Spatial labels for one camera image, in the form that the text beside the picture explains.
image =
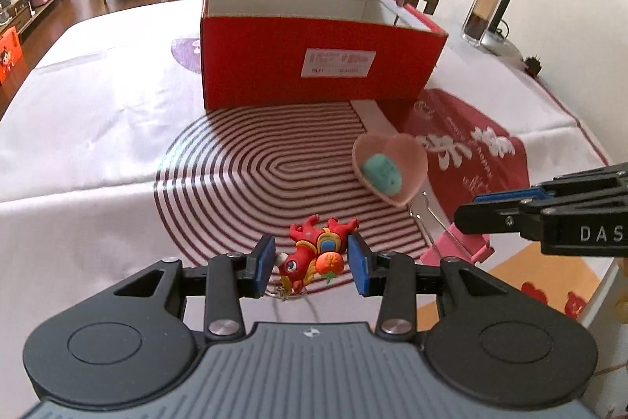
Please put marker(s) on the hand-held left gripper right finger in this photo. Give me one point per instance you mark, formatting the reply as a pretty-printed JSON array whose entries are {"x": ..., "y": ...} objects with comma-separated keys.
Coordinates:
[{"x": 358, "y": 264}]

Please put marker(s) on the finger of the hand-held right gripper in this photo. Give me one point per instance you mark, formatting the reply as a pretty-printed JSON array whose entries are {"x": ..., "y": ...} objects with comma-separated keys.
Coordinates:
[
  {"x": 510, "y": 196},
  {"x": 490, "y": 217}
]

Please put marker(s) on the teal rounded eraser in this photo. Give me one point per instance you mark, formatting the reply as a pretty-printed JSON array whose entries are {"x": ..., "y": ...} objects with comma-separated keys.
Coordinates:
[{"x": 382, "y": 173}]

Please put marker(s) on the white printed tablecloth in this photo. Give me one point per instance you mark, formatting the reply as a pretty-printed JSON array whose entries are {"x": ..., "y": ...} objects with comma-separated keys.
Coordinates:
[{"x": 98, "y": 129}]

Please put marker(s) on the pink heart-shaped dish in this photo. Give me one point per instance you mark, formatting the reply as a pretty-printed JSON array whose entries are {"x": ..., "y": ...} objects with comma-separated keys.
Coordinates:
[{"x": 407, "y": 154}]

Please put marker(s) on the red cardboard box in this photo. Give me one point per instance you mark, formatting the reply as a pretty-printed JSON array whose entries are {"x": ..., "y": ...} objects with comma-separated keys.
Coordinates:
[{"x": 255, "y": 60}]

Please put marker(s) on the clear container of sticks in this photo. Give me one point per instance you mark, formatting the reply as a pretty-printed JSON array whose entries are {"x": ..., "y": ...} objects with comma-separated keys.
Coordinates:
[{"x": 481, "y": 16}]

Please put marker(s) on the pink binder clip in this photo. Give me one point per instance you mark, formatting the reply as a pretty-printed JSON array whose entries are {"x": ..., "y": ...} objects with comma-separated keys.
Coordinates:
[{"x": 456, "y": 252}]

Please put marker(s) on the black power plug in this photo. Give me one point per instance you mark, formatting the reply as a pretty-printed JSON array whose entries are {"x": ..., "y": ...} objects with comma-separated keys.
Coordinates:
[{"x": 533, "y": 64}]

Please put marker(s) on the orange gift box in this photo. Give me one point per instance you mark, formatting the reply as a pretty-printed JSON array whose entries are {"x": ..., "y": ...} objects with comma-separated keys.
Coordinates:
[{"x": 9, "y": 55}]

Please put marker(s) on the orange printed cloth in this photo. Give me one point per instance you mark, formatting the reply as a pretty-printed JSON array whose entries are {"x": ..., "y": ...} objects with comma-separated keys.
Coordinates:
[{"x": 539, "y": 281}]

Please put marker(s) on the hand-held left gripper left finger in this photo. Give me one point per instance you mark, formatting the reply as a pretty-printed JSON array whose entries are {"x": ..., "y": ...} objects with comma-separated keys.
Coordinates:
[{"x": 265, "y": 264}]

